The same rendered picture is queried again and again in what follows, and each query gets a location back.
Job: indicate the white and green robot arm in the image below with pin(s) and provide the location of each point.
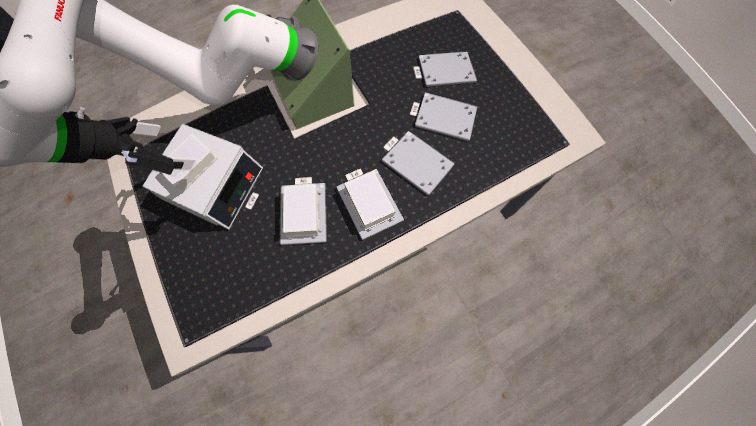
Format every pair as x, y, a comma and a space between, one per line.
37, 76

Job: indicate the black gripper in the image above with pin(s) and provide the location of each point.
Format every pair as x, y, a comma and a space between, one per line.
107, 145

